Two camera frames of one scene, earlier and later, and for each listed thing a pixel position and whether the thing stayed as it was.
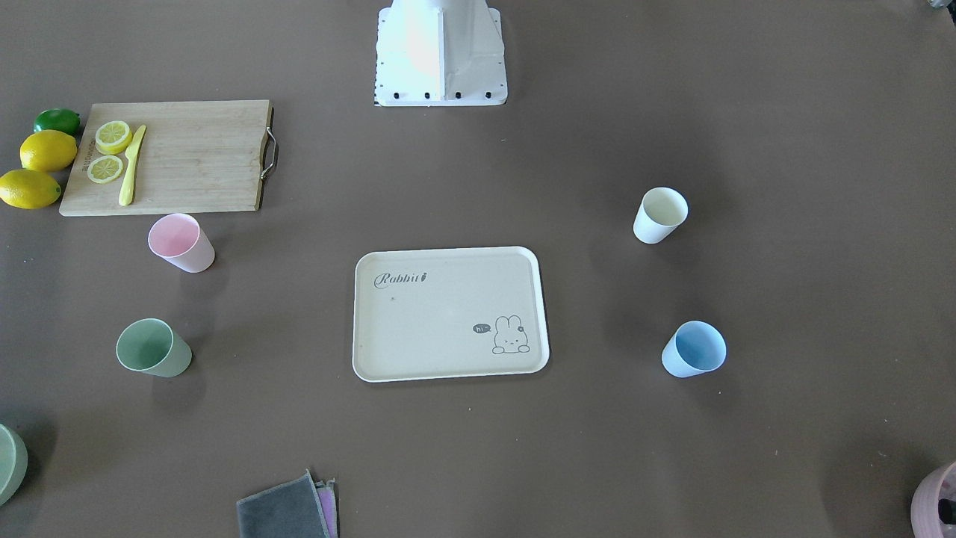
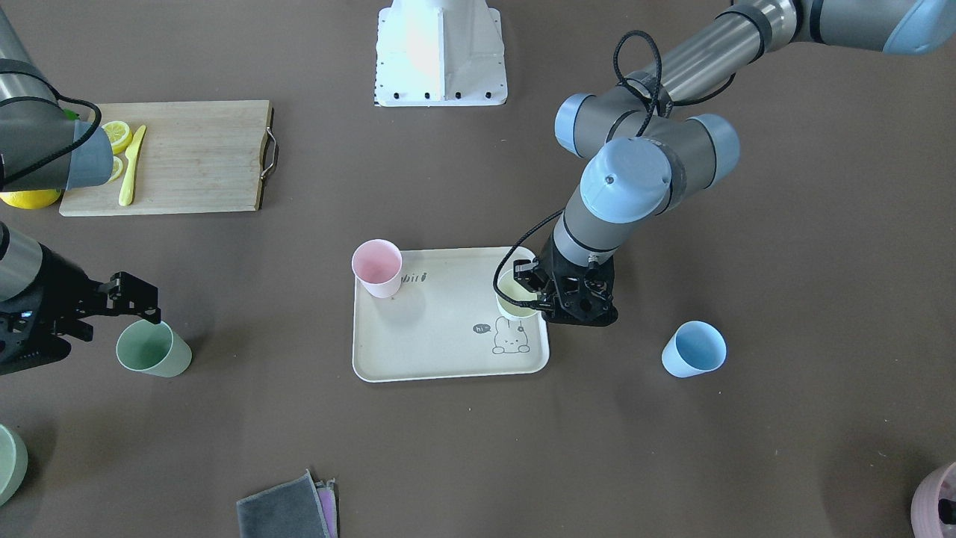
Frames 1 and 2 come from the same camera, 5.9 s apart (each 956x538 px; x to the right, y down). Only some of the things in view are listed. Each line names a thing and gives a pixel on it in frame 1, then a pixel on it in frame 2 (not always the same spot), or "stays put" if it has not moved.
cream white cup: [662, 210] -> [508, 285]
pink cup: [181, 241] -> [378, 263]
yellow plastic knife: [125, 197] stays put
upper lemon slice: [113, 137] stays put
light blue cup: [694, 348] stays put
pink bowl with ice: [925, 511] stays put
